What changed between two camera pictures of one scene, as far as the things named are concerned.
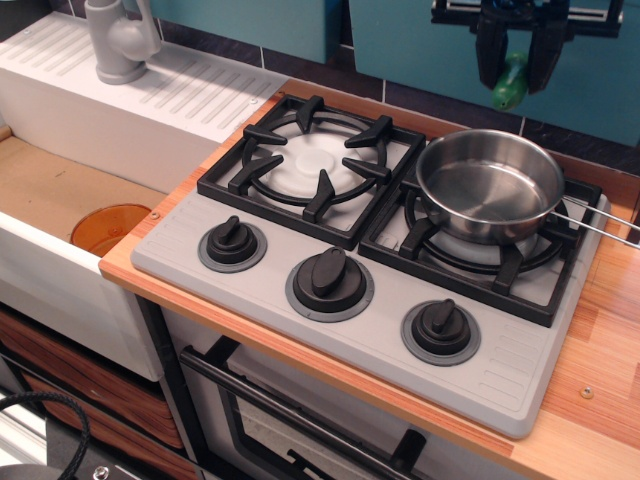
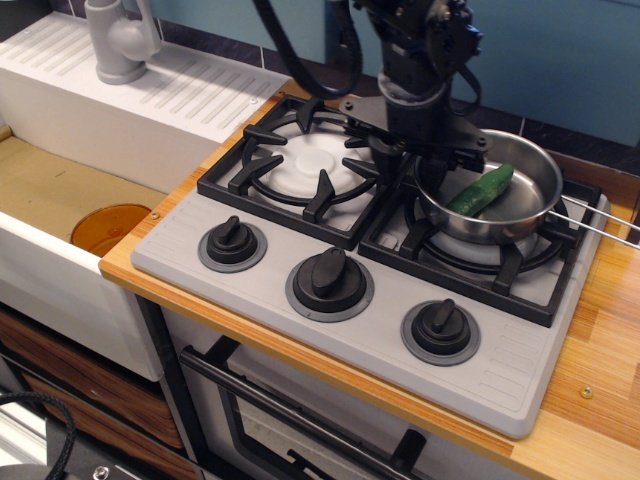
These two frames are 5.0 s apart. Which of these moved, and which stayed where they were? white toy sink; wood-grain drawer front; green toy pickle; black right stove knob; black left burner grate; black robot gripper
Moved: black robot gripper; green toy pickle
Stayed: black left burner grate; black right stove knob; wood-grain drawer front; white toy sink
